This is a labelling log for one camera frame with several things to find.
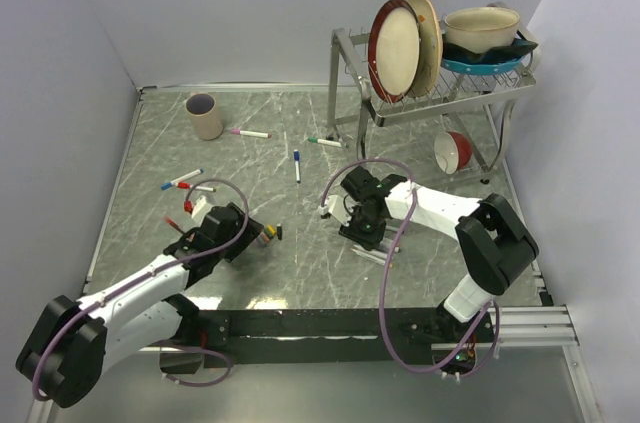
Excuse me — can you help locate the grey marker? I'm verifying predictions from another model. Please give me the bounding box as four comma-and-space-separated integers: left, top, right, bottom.
372, 244, 400, 254

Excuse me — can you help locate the beige plate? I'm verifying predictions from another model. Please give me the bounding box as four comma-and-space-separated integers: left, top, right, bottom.
407, 0, 443, 99

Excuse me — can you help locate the red rimmed white plate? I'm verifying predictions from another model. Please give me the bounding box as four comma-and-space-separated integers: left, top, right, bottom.
367, 0, 421, 104

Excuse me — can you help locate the beige cylindrical cup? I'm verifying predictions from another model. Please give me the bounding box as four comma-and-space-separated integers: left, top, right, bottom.
185, 93, 224, 141

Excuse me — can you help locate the black base frame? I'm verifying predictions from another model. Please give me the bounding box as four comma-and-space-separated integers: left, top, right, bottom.
144, 292, 501, 377

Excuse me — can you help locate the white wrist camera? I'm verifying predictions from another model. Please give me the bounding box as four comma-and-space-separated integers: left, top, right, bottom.
183, 196, 213, 226
318, 195, 351, 226

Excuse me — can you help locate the steel dish rack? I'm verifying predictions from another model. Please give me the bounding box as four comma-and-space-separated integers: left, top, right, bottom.
327, 28, 539, 187

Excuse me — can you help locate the dark blue cloth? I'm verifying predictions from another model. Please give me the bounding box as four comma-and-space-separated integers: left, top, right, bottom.
443, 34, 538, 64

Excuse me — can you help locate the blue cap marker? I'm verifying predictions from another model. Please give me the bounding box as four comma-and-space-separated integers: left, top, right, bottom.
293, 149, 302, 184

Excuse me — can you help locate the blue baking dish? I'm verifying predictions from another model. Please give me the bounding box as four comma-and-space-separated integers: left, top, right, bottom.
441, 33, 538, 76

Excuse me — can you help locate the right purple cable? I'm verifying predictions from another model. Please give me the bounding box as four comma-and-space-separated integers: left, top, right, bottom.
319, 158, 503, 375

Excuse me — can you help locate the yellow cap marker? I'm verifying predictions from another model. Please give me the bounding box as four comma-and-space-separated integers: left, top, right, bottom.
352, 247, 387, 266

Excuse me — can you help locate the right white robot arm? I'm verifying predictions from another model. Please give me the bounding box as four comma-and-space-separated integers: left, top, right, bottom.
320, 166, 539, 341

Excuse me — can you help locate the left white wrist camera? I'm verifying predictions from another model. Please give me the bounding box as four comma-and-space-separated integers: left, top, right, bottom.
183, 196, 213, 226

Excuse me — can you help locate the beige ceramic bowl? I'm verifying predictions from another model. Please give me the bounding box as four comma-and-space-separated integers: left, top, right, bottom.
444, 7, 521, 53

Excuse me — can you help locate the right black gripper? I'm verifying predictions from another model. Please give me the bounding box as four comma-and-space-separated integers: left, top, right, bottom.
339, 205, 387, 252

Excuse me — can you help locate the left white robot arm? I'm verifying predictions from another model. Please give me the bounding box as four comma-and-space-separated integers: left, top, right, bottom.
15, 203, 264, 408

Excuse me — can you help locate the green cap marker near rack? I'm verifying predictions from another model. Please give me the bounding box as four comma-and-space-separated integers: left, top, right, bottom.
307, 137, 342, 148

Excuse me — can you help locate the pink cap marker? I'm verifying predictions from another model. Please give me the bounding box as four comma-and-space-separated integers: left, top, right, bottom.
230, 129, 272, 139

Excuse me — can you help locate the red white bowl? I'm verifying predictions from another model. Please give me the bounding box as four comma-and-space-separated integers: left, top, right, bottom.
434, 131, 472, 175

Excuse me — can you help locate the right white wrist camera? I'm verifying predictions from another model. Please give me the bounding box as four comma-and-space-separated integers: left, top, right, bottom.
318, 195, 351, 226

